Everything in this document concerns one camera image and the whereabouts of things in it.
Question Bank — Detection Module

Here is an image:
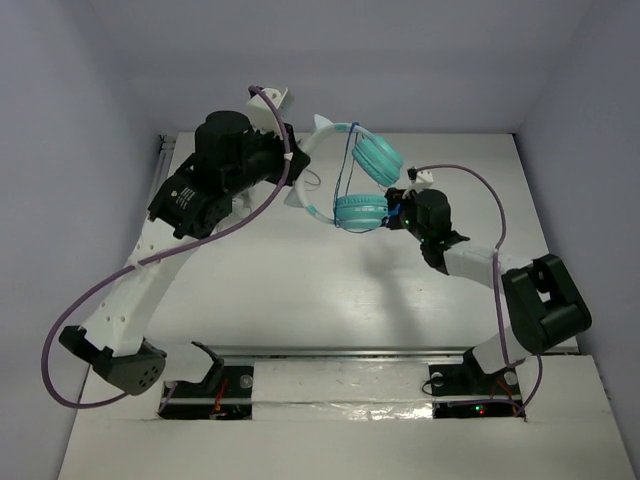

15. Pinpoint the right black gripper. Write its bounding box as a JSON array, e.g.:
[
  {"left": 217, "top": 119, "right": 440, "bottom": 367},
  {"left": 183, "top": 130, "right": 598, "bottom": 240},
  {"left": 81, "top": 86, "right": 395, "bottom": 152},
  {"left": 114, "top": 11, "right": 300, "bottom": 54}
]
[{"left": 369, "top": 187, "right": 429, "bottom": 244}]

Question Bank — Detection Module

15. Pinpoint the blue headphone cable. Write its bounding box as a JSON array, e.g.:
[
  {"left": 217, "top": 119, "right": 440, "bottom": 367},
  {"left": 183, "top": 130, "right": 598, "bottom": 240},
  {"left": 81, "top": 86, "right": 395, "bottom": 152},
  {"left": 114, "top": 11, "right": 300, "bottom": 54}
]
[{"left": 332, "top": 121, "right": 404, "bottom": 229}]

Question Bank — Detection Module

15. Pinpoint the teal over-ear headphones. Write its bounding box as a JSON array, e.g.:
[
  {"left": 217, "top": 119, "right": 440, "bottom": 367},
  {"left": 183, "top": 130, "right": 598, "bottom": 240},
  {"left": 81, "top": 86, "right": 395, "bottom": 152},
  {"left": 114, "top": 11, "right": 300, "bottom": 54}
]
[{"left": 289, "top": 114, "right": 404, "bottom": 233}]

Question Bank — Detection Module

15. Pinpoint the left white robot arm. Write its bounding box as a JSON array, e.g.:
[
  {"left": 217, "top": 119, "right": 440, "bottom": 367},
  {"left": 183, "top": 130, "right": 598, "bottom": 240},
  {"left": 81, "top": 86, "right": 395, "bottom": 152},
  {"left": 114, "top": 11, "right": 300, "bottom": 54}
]
[{"left": 45, "top": 111, "right": 310, "bottom": 396}]

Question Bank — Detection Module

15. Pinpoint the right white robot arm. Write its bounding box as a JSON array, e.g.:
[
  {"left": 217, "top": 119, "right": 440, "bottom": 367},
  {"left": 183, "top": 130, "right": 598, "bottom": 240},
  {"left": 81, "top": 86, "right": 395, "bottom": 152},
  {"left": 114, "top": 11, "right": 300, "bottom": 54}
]
[{"left": 385, "top": 188, "right": 592, "bottom": 393}]

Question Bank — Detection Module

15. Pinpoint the white over-ear headphones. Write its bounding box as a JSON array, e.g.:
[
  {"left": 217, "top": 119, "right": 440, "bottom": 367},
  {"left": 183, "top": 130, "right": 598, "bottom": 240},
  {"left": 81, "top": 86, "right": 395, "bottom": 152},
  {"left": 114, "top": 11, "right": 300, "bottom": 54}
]
[{"left": 232, "top": 187, "right": 255, "bottom": 218}]

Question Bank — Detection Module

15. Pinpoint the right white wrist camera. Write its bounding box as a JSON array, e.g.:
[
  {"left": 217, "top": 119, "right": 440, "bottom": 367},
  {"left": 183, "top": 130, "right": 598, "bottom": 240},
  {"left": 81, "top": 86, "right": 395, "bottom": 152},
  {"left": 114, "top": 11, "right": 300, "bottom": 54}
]
[{"left": 403, "top": 167, "right": 434, "bottom": 198}]

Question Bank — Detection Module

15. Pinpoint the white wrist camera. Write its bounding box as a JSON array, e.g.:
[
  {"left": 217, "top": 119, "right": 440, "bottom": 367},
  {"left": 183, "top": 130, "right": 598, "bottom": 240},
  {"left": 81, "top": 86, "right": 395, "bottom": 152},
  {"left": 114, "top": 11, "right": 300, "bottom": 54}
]
[
  {"left": 403, "top": 167, "right": 434, "bottom": 198},
  {"left": 246, "top": 86, "right": 291, "bottom": 133}
]

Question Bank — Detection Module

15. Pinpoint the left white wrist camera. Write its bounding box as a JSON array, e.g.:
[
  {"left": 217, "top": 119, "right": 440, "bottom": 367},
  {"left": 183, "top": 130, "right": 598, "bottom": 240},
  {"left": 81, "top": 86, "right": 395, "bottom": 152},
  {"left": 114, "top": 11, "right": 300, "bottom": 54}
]
[{"left": 246, "top": 86, "right": 291, "bottom": 133}]

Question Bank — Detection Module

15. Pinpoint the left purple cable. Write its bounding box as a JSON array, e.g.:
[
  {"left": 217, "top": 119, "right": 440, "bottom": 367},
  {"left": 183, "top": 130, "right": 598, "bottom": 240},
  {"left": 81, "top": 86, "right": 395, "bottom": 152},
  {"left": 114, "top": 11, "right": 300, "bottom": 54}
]
[{"left": 40, "top": 85, "right": 294, "bottom": 416}]

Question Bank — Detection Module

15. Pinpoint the purple cable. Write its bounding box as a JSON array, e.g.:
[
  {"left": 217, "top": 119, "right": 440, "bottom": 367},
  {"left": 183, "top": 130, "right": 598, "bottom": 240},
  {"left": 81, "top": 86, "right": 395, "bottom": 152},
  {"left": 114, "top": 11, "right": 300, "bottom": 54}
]
[
  {"left": 414, "top": 163, "right": 544, "bottom": 416},
  {"left": 40, "top": 85, "right": 294, "bottom": 416}
]

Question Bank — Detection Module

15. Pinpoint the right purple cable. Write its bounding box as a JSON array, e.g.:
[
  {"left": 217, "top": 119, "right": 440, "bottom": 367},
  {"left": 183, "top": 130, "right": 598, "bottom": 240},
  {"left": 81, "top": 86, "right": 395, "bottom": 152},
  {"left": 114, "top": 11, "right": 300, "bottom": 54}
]
[{"left": 414, "top": 163, "right": 544, "bottom": 416}]

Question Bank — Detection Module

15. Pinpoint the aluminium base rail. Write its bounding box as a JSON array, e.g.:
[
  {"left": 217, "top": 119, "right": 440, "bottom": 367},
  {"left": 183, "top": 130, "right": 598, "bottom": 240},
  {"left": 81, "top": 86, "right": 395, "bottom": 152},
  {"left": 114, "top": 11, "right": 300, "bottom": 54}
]
[{"left": 157, "top": 355, "right": 536, "bottom": 421}]

